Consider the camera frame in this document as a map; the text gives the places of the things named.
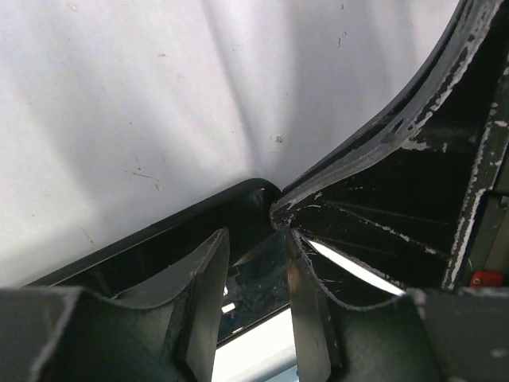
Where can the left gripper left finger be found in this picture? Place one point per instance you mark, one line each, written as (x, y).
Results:
(163, 329)

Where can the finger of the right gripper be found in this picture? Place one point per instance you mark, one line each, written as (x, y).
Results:
(404, 194)

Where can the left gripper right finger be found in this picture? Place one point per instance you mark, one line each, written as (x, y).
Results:
(422, 335)

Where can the black phone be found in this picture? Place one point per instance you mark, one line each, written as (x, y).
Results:
(256, 277)

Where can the black phone case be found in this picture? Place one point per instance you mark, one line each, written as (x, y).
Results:
(242, 209)

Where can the light blue phone case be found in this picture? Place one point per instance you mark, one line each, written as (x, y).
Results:
(239, 363)

